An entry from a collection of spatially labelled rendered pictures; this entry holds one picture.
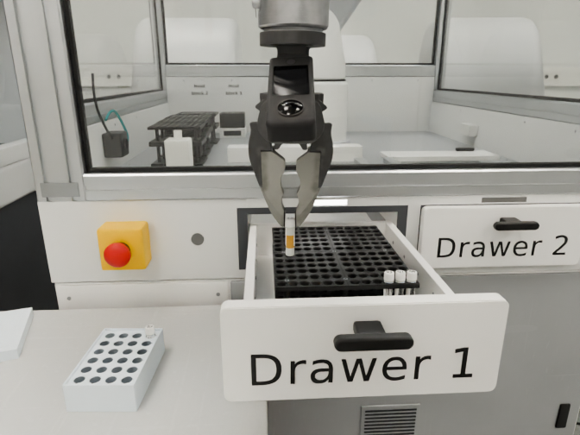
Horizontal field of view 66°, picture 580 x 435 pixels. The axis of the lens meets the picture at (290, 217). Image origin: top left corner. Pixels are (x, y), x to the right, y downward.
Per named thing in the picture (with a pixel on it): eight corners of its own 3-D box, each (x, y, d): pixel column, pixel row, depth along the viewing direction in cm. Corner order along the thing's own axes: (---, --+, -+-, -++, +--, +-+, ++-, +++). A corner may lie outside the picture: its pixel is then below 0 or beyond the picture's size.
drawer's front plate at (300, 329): (495, 392, 48) (510, 299, 45) (223, 402, 47) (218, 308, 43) (488, 381, 50) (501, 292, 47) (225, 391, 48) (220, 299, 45)
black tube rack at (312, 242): (415, 329, 57) (419, 283, 55) (275, 334, 56) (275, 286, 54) (374, 260, 78) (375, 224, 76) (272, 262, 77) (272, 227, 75)
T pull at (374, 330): (413, 350, 42) (415, 337, 41) (334, 353, 41) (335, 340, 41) (402, 330, 45) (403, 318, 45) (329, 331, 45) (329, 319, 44)
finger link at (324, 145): (332, 185, 52) (331, 106, 49) (333, 187, 50) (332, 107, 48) (292, 185, 52) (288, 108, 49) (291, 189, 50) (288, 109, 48)
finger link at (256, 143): (289, 185, 52) (293, 109, 50) (288, 189, 50) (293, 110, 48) (249, 182, 52) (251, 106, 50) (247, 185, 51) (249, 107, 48)
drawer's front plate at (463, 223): (578, 264, 80) (590, 205, 77) (419, 268, 79) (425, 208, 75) (571, 261, 82) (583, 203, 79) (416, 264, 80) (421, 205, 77)
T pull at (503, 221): (539, 230, 74) (540, 222, 74) (495, 231, 74) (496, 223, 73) (526, 223, 77) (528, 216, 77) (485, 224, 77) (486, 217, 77)
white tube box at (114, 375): (136, 412, 53) (133, 385, 52) (66, 412, 53) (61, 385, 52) (165, 350, 65) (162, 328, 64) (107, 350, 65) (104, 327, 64)
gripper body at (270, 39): (323, 141, 56) (326, 37, 53) (325, 151, 48) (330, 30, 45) (262, 140, 57) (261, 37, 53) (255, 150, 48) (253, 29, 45)
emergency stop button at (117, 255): (129, 268, 70) (127, 244, 69) (104, 269, 70) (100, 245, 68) (135, 261, 73) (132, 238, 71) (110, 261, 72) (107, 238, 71)
